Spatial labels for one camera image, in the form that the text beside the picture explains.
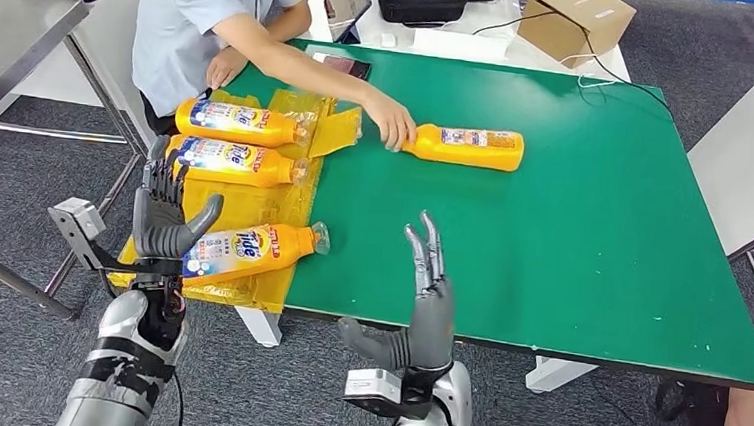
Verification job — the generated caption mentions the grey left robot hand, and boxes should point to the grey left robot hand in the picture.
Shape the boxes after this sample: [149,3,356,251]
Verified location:
[129,132,230,266]

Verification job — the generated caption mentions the person's right hand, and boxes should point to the person's right hand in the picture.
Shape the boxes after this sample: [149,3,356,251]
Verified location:
[357,85,422,155]

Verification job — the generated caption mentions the person's left hand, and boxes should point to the person's left hand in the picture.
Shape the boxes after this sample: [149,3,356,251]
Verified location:
[204,43,251,94]

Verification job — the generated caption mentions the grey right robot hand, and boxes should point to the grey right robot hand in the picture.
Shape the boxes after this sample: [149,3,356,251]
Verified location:
[334,204,465,376]

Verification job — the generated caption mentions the orange detergent bottle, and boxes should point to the orange detergent bottle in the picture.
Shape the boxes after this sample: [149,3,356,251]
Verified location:
[178,212,333,297]
[163,132,312,192]
[172,96,312,152]
[398,121,527,174]

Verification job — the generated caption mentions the smartphone with red case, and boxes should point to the smartphone with red case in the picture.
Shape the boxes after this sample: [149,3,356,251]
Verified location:
[311,51,374,83]

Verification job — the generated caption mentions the flat white box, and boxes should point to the flat white box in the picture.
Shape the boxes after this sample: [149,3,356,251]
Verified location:
[411,26,515,65]

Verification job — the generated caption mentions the yellow taped cardboard mat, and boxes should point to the yellow taped cardboard mat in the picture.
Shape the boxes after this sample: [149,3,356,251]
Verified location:
[106,77,365,320]

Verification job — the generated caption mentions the light grey table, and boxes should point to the light grey table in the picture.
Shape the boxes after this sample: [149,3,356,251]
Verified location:
[8,0,187,172]
[673,21,754,339]

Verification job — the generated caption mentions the grey tablet computer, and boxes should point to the grey tablet computer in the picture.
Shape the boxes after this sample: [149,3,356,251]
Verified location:
[320,0,373,47]

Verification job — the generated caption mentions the brown cardboard box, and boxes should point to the brown cardboard box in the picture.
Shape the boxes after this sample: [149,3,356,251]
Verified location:
[515,0,638,74]

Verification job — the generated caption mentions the green table mat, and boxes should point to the green table mat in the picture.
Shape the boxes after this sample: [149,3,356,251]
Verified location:
[204,34,754,392]

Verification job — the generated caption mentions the steel table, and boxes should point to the steel table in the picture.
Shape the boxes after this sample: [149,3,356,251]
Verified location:
[0,0,170,328]

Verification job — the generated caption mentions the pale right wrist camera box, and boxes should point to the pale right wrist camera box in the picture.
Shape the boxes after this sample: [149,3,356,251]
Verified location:
[341,365,407,419]

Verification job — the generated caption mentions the white cable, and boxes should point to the white cable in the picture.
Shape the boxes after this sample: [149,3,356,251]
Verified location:
[555,49,622,92]

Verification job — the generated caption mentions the black cable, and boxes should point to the black cable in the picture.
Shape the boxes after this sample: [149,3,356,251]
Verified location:
[467,4,682,121]

